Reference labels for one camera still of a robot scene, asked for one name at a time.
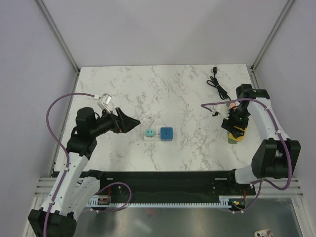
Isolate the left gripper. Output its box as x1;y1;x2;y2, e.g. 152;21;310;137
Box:
90;107;140;137

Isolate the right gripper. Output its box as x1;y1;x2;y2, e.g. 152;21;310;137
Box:
221;106;250;139

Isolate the yellow cube socket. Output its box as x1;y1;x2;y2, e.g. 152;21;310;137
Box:
229;126;247;138

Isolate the green power strip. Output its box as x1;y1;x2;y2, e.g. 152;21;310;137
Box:
228;132;244;144

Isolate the teal usb charger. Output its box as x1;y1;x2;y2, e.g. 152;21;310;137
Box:
145;129;155;137

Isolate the white triangular power strip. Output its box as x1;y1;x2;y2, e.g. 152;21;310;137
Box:
144;118;166;142

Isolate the blue cube socket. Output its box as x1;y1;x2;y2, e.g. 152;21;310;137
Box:
160;127;173;141

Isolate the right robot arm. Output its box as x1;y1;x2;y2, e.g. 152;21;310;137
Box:
222;84;301;195

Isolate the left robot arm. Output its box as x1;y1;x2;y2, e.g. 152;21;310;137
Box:
28;107;140;237

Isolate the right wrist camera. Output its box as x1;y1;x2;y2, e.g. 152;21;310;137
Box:
210;104;230;119

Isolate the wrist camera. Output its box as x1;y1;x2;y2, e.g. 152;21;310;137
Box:
210;104;230;119
95;93;112;111

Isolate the black power cord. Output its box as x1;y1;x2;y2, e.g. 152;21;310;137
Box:
206;67;232;101

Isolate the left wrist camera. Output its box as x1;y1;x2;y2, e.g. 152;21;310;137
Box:
95;93;112;111

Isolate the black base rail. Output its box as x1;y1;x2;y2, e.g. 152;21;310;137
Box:
81;170;256;203

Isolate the white cable duct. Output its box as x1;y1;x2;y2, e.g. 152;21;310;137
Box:
86;196;246;208

